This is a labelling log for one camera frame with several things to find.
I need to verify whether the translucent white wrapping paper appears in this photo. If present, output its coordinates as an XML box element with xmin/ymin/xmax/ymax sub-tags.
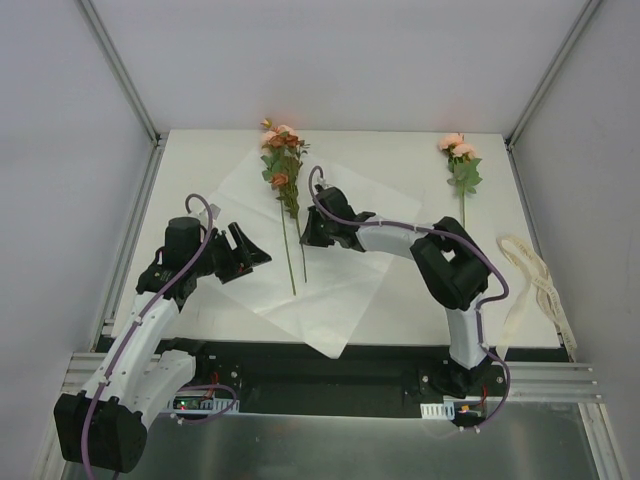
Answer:
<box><xmin>188</xmin><ymin>152</ymin><xmax>429</xmax><ymax>358</ymax></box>

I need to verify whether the pink rose stem with leaves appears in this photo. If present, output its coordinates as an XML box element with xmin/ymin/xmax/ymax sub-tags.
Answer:
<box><xmin>259</xmin><ymin>117</ymin><xmax>304</xmax><ymax>296</ymax></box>

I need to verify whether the orange brown flower bunch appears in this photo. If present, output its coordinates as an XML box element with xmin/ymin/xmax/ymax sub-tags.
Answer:
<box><xmin>259</xmin><ymin>130</ymin><xmax>310</xmax><ymax>282</ymax></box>

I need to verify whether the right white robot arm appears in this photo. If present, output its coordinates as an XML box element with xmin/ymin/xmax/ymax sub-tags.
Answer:
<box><xmin>301</xmin><ymin>184</ymin><xmax>489</xmax><ymax>399</ymax></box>

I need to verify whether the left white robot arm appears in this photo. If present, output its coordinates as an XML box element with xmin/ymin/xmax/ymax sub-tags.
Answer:
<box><xmin>54</xmin><ymin>216</ymin><xmax>271</xmax><ymax>473</ymax></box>

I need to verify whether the cream printed ribbon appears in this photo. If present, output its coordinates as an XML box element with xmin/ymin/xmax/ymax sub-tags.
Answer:
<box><xmin>496</xmin><ymin>235</ymin><xmax>578</xmax><ymax>362</ymax></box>

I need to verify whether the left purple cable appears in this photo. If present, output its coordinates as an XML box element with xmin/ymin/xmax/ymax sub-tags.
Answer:
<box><xmin>79</xmin><ymin>193</ymin><xmax>239</xmax><ymax>471</ymax></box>

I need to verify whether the purple cable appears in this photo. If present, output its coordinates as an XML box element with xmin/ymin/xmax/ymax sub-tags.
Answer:
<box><xmin>79</xmin><ymin>193</ymin><xmax>239</xmax><ymax>471</ymax></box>
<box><xmin>307</xmin><ymin>165</ymin><xmax>511</xmax><ymax>436</ymax></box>

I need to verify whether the left aluminium frame post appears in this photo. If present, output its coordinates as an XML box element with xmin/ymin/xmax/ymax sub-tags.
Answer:
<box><xmin>74</xmin><ymin>0</ymin><xmax>163</xmax><ymax>145</ymax></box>

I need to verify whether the aluminium frame post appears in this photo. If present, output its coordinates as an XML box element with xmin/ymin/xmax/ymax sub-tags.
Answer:
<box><xmin>74</xmin><ymin>0</ymin><xmax>163</xmax><ymax>145</ymax></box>
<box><xmin>505</xmin><ymin>0</ymin><xmax>604</xmax><ymax>152</ymax></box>

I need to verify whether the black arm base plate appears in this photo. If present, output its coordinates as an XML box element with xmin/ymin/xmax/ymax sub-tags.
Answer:
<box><xmin>155</xmin><ymin>338</ymin><xmax>568</xmax><ymax>419</ymax></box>

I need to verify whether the left white cable duct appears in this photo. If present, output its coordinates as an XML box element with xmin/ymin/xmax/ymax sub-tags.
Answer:
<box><xmin>160</xmin><ymin>395</ymin><xmax>240</xmax><ymax>416</ymax></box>

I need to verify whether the white cable duct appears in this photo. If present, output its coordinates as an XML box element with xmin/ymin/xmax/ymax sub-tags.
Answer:
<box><xmin>160</xmin><ymin>395</ymin><xmax>240</xmax><ymax>416</ymax></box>
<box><xmin>420</xmin><ymin>402</ymin><xmax>455</xmax><ymax>421</ymax></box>

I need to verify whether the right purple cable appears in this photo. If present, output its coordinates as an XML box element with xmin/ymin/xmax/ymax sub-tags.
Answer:
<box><xmin>307</xmin><ymin>165</ymin><xmax>511</xmax><ymax>436</ymax></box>

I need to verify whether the right white cable duct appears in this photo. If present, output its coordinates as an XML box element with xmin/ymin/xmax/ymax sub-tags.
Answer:
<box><xmin>420</xmin><ymin>402</ymin><xmax>455</xmax><ymax>421</ymax></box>

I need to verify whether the aluminium front rail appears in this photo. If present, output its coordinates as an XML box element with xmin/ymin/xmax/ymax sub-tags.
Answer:
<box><xmin>60</xmin><ymin>352</ymin><xmax>605</xmax><ymax>403</ymax></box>

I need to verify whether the right aluminium frame post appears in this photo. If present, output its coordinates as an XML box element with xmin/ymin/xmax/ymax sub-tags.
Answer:
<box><xmin>505</xmin><ymin>0</ymin><xmax>604</xmax><ymax>152</ymax></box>

